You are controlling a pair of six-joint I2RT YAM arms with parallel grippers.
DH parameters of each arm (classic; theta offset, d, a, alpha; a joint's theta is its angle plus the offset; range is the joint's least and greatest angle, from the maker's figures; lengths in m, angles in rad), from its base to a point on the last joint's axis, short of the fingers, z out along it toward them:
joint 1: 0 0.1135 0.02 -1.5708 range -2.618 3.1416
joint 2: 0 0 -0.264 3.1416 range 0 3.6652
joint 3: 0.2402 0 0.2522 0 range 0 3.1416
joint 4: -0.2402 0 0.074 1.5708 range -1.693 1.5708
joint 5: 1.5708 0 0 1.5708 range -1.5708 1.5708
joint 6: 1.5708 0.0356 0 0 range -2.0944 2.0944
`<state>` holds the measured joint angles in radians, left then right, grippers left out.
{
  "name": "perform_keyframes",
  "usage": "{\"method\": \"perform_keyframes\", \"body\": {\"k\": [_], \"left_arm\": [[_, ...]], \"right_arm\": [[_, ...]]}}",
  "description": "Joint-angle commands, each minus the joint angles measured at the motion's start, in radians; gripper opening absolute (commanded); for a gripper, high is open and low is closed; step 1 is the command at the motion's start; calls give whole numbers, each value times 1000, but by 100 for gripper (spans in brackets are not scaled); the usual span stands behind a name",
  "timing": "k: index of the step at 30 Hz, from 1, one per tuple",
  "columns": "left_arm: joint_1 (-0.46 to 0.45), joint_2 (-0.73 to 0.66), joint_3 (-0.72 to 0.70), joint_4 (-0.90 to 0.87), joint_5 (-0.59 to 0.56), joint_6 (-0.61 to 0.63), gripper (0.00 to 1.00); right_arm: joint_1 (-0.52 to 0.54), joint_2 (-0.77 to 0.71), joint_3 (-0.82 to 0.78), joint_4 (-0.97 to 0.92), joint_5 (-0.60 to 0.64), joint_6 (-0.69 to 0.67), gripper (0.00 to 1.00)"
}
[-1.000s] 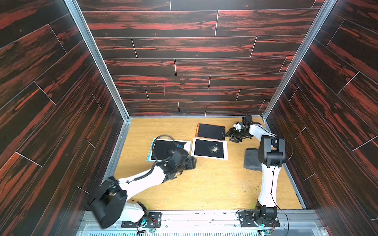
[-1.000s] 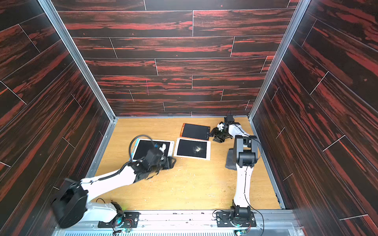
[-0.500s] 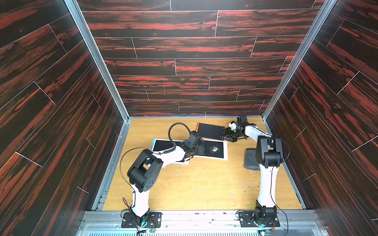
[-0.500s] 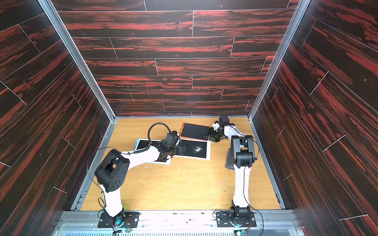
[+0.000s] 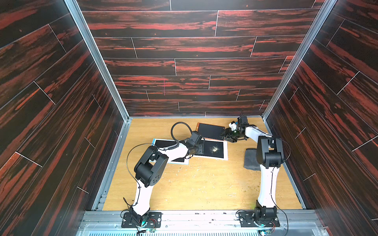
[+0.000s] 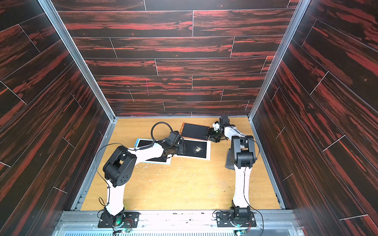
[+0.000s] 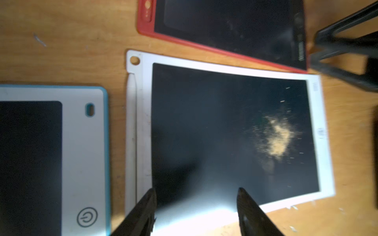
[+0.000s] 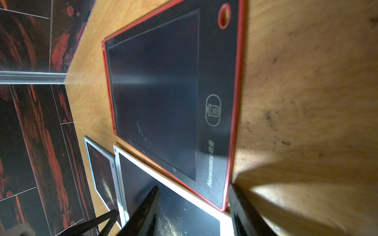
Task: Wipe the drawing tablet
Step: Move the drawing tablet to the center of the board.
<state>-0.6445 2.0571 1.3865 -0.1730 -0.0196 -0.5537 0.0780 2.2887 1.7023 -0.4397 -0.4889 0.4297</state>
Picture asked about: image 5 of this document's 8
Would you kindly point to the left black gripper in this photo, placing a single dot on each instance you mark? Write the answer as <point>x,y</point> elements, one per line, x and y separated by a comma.
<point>201,149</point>

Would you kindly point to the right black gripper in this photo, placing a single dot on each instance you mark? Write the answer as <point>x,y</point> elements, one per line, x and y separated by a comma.
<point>232,135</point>

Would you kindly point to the red drawing tablet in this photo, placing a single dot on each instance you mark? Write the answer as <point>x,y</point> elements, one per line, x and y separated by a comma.
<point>209,131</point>

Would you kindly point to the grey microfibre cloth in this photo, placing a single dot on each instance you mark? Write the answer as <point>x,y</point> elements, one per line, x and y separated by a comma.
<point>250,160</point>

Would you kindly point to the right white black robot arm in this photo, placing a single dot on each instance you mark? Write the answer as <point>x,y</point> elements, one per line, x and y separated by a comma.
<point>269,157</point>

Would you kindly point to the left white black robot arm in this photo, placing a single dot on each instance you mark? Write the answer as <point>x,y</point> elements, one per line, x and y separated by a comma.
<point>150,167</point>

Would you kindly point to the blue-edged white drawing tablet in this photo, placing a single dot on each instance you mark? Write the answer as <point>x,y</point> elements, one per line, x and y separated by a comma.
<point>176,154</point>

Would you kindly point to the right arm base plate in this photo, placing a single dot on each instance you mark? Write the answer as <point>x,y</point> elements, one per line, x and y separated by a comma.
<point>248,219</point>

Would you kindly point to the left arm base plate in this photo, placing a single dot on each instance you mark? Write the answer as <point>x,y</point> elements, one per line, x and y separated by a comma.
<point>151,220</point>

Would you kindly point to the aluminium front rail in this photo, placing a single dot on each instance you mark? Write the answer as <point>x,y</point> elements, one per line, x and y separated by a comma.
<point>202,223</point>

